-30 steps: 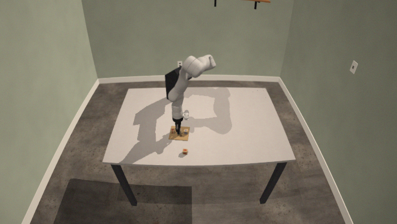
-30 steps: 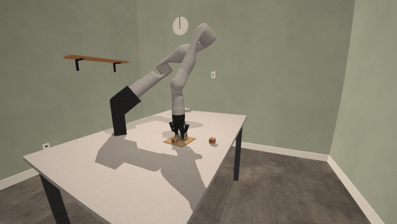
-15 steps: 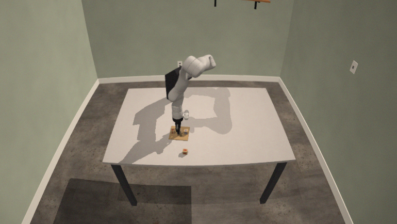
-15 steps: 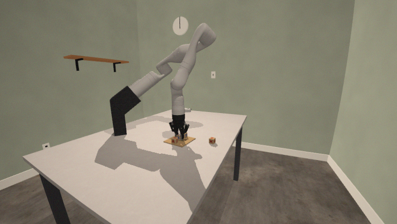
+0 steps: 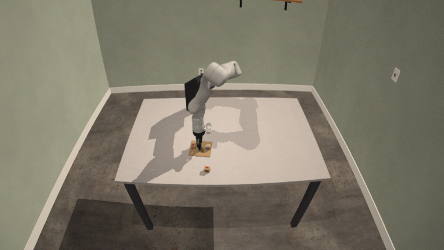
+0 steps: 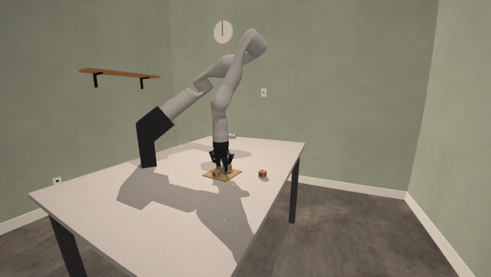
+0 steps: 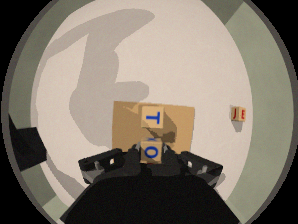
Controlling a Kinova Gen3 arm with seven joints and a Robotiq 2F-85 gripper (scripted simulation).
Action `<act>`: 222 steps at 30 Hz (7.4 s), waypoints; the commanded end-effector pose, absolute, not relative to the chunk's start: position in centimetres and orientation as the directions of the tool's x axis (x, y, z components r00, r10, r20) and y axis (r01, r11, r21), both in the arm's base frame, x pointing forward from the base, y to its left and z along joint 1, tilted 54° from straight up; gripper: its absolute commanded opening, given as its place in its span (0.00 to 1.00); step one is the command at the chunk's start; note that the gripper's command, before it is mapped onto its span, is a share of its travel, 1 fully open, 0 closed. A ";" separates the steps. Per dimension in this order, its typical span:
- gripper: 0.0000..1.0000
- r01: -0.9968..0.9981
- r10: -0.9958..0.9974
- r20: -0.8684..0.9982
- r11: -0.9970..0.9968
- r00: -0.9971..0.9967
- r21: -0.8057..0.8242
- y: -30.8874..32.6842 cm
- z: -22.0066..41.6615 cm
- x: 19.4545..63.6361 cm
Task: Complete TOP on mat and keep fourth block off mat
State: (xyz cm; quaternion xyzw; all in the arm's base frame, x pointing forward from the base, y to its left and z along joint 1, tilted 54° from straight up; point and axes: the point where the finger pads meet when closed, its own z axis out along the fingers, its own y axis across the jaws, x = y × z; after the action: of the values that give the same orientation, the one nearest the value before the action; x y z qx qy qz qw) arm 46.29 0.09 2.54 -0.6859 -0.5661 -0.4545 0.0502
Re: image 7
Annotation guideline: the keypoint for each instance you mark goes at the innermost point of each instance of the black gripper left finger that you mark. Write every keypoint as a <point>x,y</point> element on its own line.
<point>97,164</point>

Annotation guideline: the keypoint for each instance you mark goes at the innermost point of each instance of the tan flat mat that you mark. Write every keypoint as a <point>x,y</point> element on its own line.
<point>127,130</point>

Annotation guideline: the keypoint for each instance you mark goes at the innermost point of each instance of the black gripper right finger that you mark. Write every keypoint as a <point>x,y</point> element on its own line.
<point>201,167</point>

